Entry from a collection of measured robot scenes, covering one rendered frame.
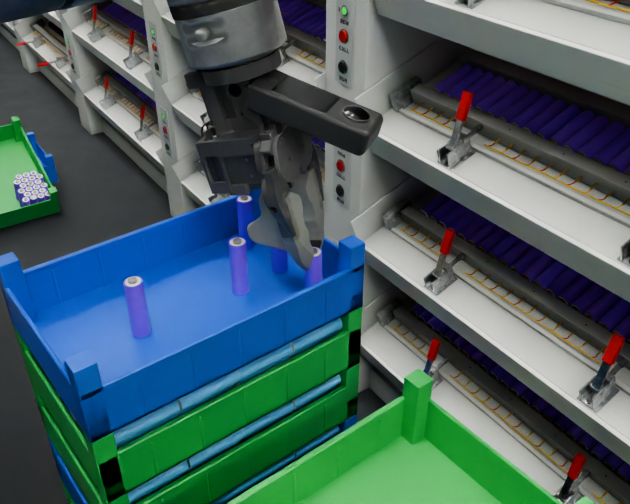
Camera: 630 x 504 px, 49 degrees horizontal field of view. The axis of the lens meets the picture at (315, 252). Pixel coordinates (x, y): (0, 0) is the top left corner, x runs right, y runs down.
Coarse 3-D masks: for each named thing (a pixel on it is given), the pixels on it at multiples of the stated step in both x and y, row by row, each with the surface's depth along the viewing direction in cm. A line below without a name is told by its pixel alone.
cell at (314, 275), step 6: (318, 252) 70; (318, 258) 70; (312, 264) 70; (318, 264) 70; (306, 270) 71; (312, 270) 70; (318, 270) 70; (306, 276) 71; (312, 276) 71; (318, 276) 71; (306, 282) 72; (312, 282) 71
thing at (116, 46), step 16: (64, 16) 203; (80, 16) 206; (96, 16) 192; (112, 16) 199; (128, 16) 195; (80, 32) 203; (96, 32) 194; (112, 32) 196; (128, 32) 186; (144, 32) 184; (96, 48) 192; (112, 48) 188; (128, 48) 184; (144, 48) 177; (112, 64) 186; (128, 64) 176; (144, 64) 176; (128, 80) 182; (144, 80) 170
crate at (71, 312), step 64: (256, 192) 81; (0, 256) 67; (64, 256) 71; (128, 256) 76; (192, 256) 81; (256, 256) 81; (64, 320) 71; (128, 320) 71; (192, 320) 71; (256, 320) 64; (320, 320) 70; (64, 384) 59; (128, 384) 58; (192, 384) 63
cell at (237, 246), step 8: (232, 240) 72; (240, 240) 71; (232, 248) 71; (240, 248) 71; (232, 256) 72; (240, 256) 72; (232, 264) 72; (240, 264) 72; (232, 272) 73; (240, 272) 73; (232, 280) 74; (240, 280) 73; (248, 280) 74; (232, 288) 74; (240, 288) 74; (248, 288) 75
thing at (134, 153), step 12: (108, 132) 222; (120, 144) 215; (132, 144) 207; (132, 156) 209; (144, 156) 200; (144, 168) 203; (156, 168) 194; (156, 180) 197; (372, 372) 128; (372, 384) 129; (384, 384) 125; (384, 396) 127; (396, 396) 123
